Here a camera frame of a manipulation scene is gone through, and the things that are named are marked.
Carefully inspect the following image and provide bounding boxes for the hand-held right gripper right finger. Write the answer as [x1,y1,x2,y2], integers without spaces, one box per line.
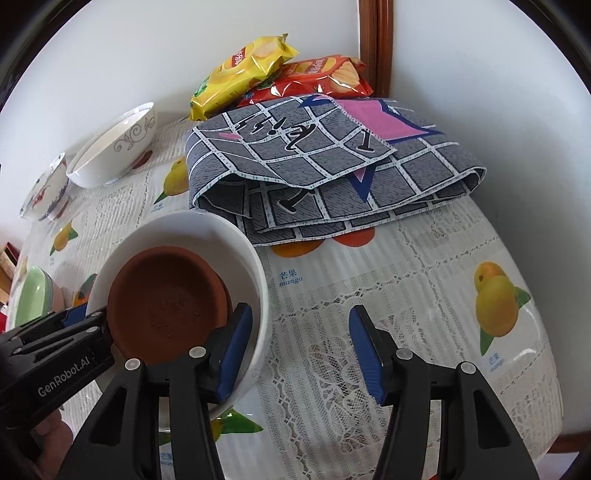
[348,305,541,480]

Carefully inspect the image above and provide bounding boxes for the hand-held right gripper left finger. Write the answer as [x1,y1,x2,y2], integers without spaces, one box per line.
[55,302,254,480]

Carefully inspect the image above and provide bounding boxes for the green plate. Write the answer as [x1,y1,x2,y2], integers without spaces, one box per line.
[8,267,55,329]

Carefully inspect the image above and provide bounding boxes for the large white bowl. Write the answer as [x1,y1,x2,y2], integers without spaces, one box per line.
[66,102,157,188]

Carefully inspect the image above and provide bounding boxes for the brown clay dish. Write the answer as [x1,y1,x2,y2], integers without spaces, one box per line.
[107,247,233,365]

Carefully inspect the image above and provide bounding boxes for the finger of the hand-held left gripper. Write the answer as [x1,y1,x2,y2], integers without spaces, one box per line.
[60,311,114,358]
[7,305,90,344]

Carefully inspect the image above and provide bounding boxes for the blue crane patterned bowl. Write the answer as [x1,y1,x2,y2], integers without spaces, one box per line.
[19,154,71,221]

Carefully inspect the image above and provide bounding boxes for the fruit print tablecloth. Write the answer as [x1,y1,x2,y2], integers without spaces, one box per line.
[9,106,561,480]

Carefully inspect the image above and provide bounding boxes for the yellow snack bag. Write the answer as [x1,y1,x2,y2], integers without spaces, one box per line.
[190,34,297,121]

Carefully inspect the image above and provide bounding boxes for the brown wooden door frame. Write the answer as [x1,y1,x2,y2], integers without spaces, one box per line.
[358,0,393,99]

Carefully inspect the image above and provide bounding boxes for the person's left hand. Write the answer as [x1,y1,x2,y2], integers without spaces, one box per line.
[25,406,77,480]

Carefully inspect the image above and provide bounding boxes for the small white bowl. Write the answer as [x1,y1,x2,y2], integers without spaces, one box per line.
[85,210,272,409]

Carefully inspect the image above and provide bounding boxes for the pink plate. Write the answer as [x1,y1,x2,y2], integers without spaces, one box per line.
[46,277,66,312]

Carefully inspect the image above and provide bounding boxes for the red snack bag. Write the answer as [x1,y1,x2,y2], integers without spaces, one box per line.
[242,54,374,108]

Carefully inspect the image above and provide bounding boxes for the grey checked cloth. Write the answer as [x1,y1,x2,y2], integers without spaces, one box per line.
[185,92,488,247]

